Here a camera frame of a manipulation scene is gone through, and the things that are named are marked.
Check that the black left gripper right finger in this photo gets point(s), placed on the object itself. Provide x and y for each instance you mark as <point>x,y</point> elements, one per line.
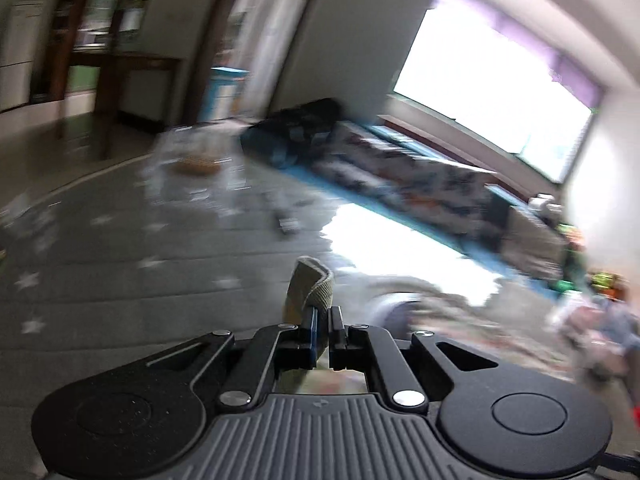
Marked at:
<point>372,351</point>

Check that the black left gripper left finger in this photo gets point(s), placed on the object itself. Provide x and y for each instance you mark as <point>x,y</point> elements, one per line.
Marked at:
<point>273,350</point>

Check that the green patterned children's garment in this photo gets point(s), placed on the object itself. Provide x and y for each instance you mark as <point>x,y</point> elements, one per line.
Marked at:
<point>311,285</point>

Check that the dark clothes pile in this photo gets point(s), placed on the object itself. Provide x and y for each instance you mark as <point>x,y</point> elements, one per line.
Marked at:
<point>303,121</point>

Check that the blue sofa cover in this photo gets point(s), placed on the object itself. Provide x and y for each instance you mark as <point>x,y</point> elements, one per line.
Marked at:
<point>284,153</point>

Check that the butterfly print pillow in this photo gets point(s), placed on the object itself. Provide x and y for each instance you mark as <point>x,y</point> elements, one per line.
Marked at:
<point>453,196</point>

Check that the clear plastic bag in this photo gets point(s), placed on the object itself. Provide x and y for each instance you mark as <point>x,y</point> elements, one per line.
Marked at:
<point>197,167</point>

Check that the grey cushion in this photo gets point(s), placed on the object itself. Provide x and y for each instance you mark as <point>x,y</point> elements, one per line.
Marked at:
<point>532,247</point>

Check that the dark wooden chair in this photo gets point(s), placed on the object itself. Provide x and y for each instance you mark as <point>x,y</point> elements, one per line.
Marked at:
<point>133,90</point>

